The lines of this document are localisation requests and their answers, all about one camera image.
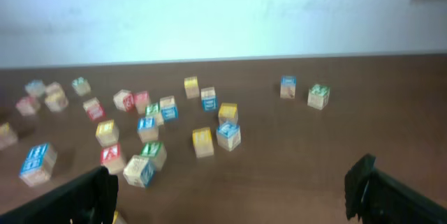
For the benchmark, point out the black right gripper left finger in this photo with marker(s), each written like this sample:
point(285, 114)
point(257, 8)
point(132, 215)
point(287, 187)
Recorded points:
point(90, 198)

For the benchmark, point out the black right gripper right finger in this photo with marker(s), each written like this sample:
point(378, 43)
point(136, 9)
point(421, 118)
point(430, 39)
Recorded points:
point(372, 196)

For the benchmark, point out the yellow S block front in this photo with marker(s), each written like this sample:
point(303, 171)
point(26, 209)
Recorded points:
point(118, 219)

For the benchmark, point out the red A block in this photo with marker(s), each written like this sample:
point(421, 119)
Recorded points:
point(113, 159)

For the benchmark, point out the plain wooden picture block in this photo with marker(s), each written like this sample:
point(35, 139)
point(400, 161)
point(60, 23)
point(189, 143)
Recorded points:
point(139, 171)

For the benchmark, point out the blue H block lower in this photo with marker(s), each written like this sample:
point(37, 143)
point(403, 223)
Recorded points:
point(36, 171)

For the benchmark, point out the blue h block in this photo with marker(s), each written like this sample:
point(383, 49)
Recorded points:
point(45, 151)
point(36, 171)

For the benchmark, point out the blue H block upper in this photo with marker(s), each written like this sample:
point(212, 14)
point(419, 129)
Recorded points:
point(45, 151)

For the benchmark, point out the yellow C block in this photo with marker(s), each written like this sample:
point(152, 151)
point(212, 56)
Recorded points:
point(107, 133)

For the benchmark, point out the green V block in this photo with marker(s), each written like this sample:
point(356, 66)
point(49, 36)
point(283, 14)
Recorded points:
point(156, 153)

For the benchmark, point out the blue P block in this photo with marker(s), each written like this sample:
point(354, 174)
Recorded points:
point(148, 129)

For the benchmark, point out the red I side block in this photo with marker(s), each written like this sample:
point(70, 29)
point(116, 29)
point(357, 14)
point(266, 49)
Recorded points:
point(94, 109)

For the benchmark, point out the yellow G block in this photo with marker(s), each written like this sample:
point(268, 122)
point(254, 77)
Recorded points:
point(57, 101)

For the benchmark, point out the red E side block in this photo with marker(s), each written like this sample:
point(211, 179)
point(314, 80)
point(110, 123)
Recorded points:
point(124, 100)

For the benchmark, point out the yellow O block middle left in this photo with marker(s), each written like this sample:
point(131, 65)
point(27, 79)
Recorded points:
point(8, 136)

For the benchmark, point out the green Z block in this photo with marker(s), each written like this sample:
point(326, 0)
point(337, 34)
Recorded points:
point(154, 110)

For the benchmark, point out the red Q block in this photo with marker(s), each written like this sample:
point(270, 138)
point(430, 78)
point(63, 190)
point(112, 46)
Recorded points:
point(141, 101)

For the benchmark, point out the red Y block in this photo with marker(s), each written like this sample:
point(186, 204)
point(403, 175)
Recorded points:
point(28, 105)

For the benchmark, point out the green L block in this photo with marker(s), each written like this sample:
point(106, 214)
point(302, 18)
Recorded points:
point(81, 86)

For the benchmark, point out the green J block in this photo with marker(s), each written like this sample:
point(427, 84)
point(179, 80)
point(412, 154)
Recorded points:
point(318, 96)

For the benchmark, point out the blue L side block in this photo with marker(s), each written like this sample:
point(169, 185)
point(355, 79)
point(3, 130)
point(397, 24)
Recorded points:
point(168, 107)

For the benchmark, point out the plain wooden block upper left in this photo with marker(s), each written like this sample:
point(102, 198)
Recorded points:
point(53, 88)

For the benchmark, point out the blue S block far left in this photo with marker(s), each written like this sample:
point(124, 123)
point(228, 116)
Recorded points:
point(35, 88)

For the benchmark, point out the yellow E block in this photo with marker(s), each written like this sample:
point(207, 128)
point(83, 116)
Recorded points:
point(202, 142)

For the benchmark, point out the blue X block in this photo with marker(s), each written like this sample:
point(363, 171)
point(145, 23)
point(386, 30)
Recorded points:
point(288, 87)

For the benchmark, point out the yellow top far block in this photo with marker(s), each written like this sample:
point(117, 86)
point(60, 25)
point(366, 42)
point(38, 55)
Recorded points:
point(191, 87)

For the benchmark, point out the blue T block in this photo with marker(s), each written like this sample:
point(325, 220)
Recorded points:
point(228, 135)

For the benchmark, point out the blue D side block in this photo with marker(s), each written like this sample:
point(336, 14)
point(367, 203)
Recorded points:
point(209, 99)

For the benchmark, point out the yellow block with brown picture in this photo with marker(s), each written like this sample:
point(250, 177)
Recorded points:
point(228, 112)

